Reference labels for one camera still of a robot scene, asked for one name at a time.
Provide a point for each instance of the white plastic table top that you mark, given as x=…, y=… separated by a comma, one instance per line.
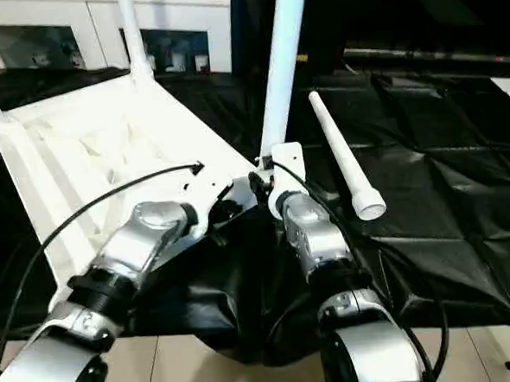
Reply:
x=87, y=141

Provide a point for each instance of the white cup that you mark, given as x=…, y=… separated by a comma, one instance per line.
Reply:
x=201, y=64

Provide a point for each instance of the black mat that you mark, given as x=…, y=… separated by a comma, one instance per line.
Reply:
x=446, y=197

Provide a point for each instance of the white cabinet with glass doors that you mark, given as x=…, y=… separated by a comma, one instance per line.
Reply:
x=54, y=26

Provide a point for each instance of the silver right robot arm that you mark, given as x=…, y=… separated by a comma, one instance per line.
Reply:
x=319, y=239

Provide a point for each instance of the small yellow label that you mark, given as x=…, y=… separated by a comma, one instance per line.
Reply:
x=302, y=58

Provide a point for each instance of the grey metal rail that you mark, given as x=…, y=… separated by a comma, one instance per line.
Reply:
x=428, y=55

